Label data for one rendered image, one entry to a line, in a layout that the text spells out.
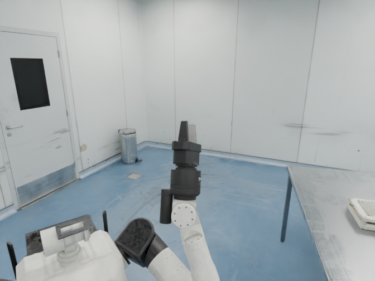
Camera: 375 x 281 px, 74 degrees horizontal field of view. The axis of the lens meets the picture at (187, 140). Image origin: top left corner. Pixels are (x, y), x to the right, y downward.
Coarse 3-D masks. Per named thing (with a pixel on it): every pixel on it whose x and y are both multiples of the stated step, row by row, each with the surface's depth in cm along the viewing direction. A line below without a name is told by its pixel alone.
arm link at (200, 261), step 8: (192, 256) 67; (200, 256) 67; (208, 256) 68; (192, 264) 67; (200, 264) 66; (208, 264) 67; (192, 272) 67; (200, 272) 66; (208, 272) 66; (216, 272) 68; (200, 280) 66; (208, 280) 65; (216, 280) 66
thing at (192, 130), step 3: (189, 126) 76; (192, 126) 76; (189, 129) 76; (192, 129) 76; (195, 129) 76; (189, 132) 76; (192, 132) 76; (195, 132) 76; (189, 135) 76; (192, 135) 75; (195, 135) 75; (189, 138) 76; (192, 138) 75; (195, 138) 75; (189, 141) 76; (192, 141) 75; (195, 141) 75
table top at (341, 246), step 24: (288, 168) 227; (312, 168) 226; (312, 192) 184; (336, 192) 184; (360, 192) 184; (312, 216) 155; (336, 216) 155; (312, 240) 137; (336, 240) 134; (360, 240) 134; (336, 264) 118; (360, 264) 118
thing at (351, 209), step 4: (348, 208) 162; (352, 208) 159; (352, 212) 156; (356, 212) 155; (356, 216) 151; (356, 220) 149; (360, 220) 147; (360, 224) 143; (368, 224) 143; (372, 224) 143; (360, 228) 143; (364, 228) 142; (368, 228) 142; (372, 228) 141
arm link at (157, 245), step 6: (156, 234) 82; (156, 240) 79; (162, 240) 82; (150, 246) 77; (156, 246) 78; (162, 246) 78; (168, 246) 81; (150, 252) 76; (156, 252) 76; (150, 258) 76
